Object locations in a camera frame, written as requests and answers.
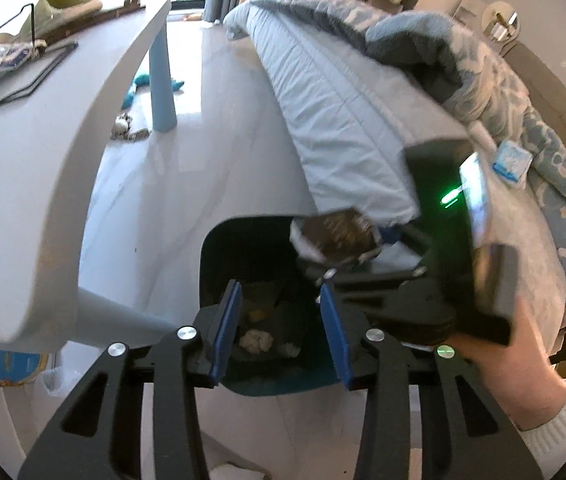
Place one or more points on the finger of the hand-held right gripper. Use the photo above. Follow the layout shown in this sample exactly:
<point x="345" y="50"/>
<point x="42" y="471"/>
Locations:
<point x="363" y="271"/>
<point x="403" y="240"/>

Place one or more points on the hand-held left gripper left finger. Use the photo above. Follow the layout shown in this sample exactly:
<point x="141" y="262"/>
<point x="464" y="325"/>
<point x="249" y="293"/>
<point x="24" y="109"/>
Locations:
<point x="227" y="330"/>

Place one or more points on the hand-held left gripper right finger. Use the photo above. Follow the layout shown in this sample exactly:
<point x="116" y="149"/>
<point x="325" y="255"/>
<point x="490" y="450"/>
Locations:
<point x="337" y="335"/>

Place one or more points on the black packet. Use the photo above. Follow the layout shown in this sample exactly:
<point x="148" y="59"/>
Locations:
<point x="335" y="232"/>

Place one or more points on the dark trash bin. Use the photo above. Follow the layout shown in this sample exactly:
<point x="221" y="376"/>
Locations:
<point x="215" y="260"/>

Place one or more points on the person's right forearm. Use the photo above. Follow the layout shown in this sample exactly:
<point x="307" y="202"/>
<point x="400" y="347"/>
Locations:
<point x="563" y="425"/>

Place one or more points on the person's right hand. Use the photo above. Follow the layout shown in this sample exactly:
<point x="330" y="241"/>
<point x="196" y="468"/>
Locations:
<point x="513" y="380"/>

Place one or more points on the crumpled white tissue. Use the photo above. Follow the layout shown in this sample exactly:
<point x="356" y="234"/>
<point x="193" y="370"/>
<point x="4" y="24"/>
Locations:
<point x="257" y="342"/>

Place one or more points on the yellowish paper scrap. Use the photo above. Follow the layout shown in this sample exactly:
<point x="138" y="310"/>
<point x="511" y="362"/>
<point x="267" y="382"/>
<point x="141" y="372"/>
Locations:
<point x="256" y="313"/>

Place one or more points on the small white tissue scrap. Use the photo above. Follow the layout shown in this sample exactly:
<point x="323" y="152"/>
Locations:
<point x="290" y="350"/>

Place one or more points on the blue tissue packet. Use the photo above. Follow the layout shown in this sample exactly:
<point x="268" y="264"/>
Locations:
<point x="511" y="162"/>

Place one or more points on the grey bed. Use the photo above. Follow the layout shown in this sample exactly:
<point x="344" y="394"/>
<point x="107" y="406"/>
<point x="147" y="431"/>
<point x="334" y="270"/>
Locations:
<point x="343" y="120"/>

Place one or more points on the blue printed fleece blanket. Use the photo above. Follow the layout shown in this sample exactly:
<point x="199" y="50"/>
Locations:
<point x="488" y="70"/>

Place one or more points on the light blue table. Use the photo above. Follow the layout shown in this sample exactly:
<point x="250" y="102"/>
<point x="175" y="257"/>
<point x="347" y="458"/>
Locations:
<point x="38" y="185"/>

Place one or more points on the round mirror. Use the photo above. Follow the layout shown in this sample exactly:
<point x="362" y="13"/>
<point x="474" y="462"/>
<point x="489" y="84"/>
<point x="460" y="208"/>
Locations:
<point x="499" y="20"/>

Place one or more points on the blue toy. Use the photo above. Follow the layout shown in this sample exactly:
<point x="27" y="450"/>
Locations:
<point x="140" y="82"/>

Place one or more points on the dark wooden stick bundle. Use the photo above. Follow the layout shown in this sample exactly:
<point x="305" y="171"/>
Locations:
<point x="113" y="12"/>

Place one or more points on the blue patterned packet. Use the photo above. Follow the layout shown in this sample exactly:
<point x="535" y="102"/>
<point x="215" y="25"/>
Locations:
<point x="3" y="55"/>

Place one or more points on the green fluffy slipper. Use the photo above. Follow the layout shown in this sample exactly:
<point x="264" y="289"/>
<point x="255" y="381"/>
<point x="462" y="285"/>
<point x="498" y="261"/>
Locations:
<point x="63" y="5"/>

